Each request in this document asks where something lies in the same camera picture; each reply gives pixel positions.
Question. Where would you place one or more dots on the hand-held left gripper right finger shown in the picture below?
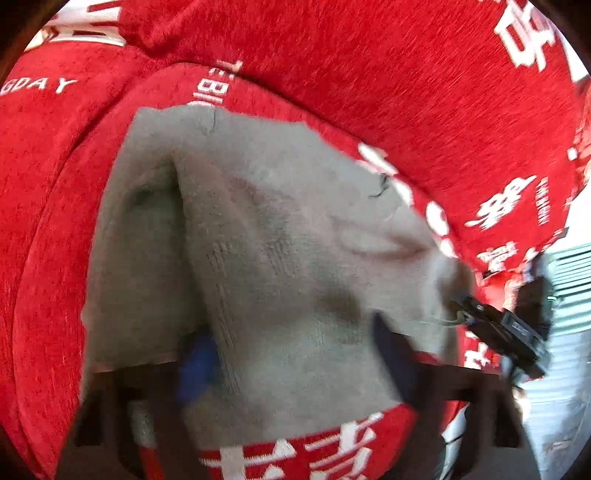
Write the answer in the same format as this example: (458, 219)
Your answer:
(392, 364)

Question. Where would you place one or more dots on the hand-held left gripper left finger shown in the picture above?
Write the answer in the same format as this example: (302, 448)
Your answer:
(198, 369)

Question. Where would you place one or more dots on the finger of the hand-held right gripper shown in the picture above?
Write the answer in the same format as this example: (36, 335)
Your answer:
(468, 307)

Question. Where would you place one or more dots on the red printed sofa backrest cover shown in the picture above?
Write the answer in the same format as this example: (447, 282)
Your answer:
(369, 69)

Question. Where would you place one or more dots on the red printed sofa seat cover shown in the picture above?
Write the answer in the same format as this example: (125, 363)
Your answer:
(69, 277)

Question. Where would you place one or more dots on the grey knit sweater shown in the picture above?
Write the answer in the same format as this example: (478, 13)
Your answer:
(277, 254)

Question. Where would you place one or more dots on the teal ribbed panel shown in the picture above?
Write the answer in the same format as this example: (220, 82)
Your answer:
(572, 286)

